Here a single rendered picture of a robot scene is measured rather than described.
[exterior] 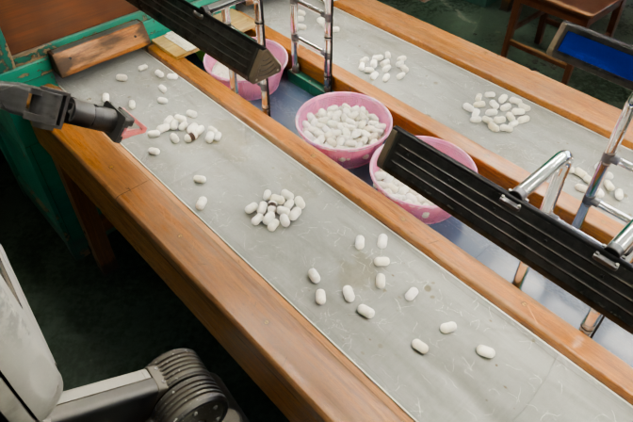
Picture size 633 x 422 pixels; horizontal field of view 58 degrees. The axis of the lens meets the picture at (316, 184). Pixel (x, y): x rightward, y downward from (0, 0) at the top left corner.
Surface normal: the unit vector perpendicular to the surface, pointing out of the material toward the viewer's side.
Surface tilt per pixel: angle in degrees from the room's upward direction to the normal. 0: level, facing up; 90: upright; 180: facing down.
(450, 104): 0
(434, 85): 0
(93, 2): 90
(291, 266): 0
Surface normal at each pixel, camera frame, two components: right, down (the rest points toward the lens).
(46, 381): 0.98, 0.04
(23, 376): 0.84, 0.36
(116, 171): 0.00, -0.73
